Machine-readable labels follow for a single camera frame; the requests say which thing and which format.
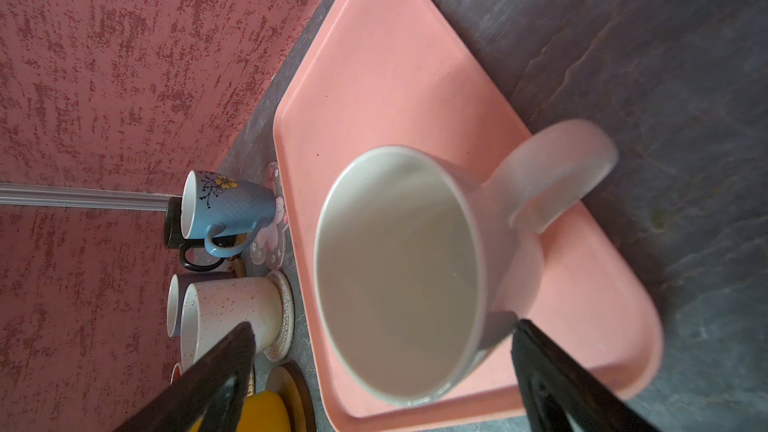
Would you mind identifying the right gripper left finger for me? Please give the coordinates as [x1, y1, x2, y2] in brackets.
[117, 322, 255, 431]

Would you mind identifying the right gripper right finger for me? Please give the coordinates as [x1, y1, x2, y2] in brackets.
[511, 319, 656, 431]

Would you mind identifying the yellow mug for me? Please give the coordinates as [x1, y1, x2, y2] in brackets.
[188, 389, 293, 432]

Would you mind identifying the brown wooden round coaster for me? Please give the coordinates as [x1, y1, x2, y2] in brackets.
[265, 362, 317, 432]

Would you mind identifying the beige woven round coaster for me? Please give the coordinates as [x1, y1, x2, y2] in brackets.
[264, 270, 295, 363]

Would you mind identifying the white mug back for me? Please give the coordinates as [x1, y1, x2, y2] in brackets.
[180, 277, 281, 370]

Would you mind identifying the purple mug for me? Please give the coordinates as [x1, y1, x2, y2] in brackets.
[166, 271, 234, 337]

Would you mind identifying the pink flower coaster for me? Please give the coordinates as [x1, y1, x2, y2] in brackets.
[249, 161, 289, 270]

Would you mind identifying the black mug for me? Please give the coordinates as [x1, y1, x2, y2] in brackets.
[163, 196, 225, 273]

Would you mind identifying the blue mug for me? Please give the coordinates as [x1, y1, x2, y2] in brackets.
[180, 170, 277, 258]

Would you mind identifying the pink tray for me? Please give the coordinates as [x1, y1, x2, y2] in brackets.
[274, 0, 663, 431]

